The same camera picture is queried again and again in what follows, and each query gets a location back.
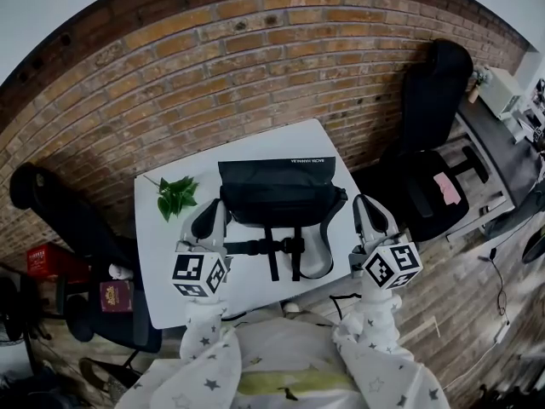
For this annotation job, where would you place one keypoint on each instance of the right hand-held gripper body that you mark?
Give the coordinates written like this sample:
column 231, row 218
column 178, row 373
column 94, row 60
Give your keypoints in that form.
column 391, row 264

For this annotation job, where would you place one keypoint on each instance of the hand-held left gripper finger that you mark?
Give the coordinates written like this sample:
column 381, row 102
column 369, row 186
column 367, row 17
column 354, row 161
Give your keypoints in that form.
column 204, row 222
column 225, row 217

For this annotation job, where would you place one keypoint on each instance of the person's torso in white clothing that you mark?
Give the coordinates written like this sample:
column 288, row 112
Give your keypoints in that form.
column 289, row 356

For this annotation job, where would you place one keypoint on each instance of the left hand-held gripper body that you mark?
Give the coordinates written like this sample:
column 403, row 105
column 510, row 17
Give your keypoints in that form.
column 193, row 271

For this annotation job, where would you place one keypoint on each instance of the dark swivel chair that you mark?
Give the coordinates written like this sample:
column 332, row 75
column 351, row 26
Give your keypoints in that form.
column 521, row 220

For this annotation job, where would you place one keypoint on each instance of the small vase with plant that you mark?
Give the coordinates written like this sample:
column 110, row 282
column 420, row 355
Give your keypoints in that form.
column 476, row 88

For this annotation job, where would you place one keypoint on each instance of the green leafy sprig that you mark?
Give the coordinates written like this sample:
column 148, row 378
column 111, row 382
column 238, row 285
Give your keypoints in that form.
column 174, row 196

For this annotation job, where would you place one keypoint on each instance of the white power strip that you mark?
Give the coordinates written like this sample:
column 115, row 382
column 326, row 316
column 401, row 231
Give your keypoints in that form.
column 502, row 331

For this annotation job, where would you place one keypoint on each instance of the dark red booklet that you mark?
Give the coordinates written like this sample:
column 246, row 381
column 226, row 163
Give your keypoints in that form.
column 115, row 296

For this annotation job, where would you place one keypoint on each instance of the white box appliance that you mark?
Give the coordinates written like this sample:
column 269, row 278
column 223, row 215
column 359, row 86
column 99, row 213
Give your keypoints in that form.
column 504, row 94

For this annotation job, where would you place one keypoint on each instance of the grey desk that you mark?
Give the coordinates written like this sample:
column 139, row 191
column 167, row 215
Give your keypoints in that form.
column 502, row 151

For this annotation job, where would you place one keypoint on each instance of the person's right forearm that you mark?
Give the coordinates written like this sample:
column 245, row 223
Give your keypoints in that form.
column 379, row 347

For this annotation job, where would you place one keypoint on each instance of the black office chair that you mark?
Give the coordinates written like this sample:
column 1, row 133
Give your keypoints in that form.
column 85, row 228
column 430, row 186

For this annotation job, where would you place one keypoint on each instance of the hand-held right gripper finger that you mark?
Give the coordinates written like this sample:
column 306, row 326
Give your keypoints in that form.
column 363, row 217
column 381, row 220

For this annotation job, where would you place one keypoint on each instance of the person's left forearm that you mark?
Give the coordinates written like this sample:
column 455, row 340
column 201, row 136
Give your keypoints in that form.
column 200, row 356

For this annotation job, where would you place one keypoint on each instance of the red box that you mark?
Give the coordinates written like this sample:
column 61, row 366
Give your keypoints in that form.
column 51, row 262

